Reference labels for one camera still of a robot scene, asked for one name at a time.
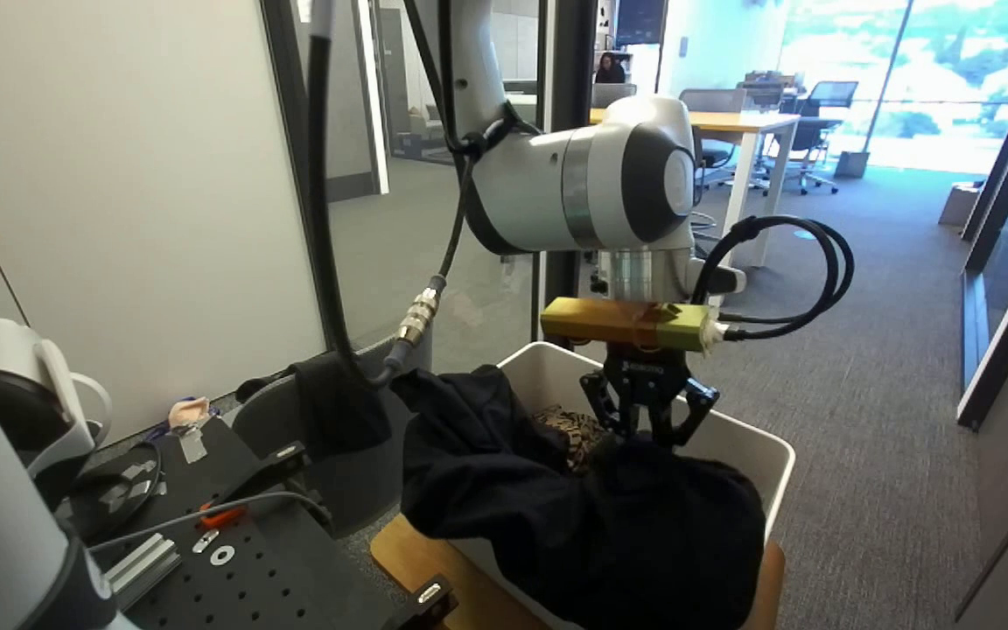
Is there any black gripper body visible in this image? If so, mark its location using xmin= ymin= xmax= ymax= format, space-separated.
xmin=582 ymin=341 xmax=720 ymax=449

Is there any wooden office desk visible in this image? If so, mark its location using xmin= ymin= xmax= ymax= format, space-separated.
xmin=588 ymin=106 xmax=804 ymax=236

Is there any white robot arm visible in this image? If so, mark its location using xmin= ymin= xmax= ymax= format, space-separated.
xmin=402 ymin=0 xmax=717 ymax=449

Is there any leopard print cloth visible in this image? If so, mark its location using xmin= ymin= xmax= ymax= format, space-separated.
xmin=535 ymin=409 xmax=614 ymax=471

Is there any white plastic bin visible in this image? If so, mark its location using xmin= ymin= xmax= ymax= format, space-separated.
xmin=402 ymin=338 xmax=797 ymax=630

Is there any black clothing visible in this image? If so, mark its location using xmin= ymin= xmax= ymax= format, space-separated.
xmin=393 ymin=359 xmax=770 ymax=630

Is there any black perforated breadboard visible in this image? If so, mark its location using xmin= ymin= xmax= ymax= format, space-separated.
xmin=62 ymin=421 xmax=450 ymax=630

